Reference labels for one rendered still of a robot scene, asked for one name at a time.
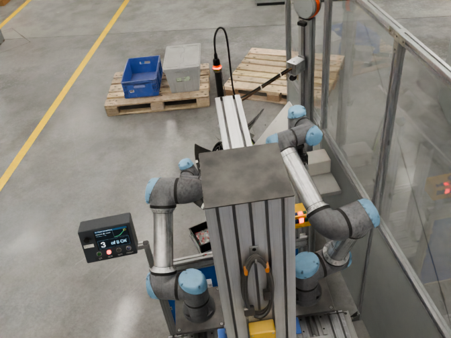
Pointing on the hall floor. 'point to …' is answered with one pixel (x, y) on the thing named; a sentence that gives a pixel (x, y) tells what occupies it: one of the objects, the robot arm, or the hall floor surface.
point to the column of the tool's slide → (308, 77)
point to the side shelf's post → (311, 239)
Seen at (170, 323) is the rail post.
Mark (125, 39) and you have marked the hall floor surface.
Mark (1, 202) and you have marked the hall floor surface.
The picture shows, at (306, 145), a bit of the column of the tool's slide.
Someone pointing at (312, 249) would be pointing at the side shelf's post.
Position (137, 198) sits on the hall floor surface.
